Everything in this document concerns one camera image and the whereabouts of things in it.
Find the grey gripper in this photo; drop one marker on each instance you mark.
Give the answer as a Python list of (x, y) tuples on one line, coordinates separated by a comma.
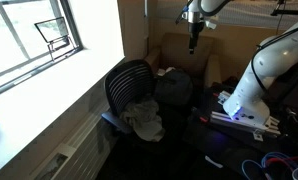
[(195, 26)]

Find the beige pair of shorts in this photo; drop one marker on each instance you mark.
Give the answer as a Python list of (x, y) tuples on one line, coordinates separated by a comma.
[(144, 119)]

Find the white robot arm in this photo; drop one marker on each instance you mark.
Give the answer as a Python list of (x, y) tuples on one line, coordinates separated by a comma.
[(273, 57)]

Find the black slatted office chair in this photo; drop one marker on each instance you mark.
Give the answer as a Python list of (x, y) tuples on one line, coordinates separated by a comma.
[(126, 82)]

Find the tan leather armchair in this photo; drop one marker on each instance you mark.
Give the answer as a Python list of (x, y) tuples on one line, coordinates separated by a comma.
[(202, 66)]

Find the white crumpled cloth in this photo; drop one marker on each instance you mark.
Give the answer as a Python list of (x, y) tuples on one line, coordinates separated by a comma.
[(162, 72)]

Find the black backpack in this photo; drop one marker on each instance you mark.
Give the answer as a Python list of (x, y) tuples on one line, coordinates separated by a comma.
[(174, 88)]

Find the black robot cart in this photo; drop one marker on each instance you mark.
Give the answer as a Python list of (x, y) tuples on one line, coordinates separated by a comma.
[(272, 159)]

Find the aluminium robot base mount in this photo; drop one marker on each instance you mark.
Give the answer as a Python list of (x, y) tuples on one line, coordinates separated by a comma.
[(255, 118)]

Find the white wall heater unit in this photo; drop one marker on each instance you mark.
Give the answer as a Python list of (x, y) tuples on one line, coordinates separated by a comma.
[(81, 155)]

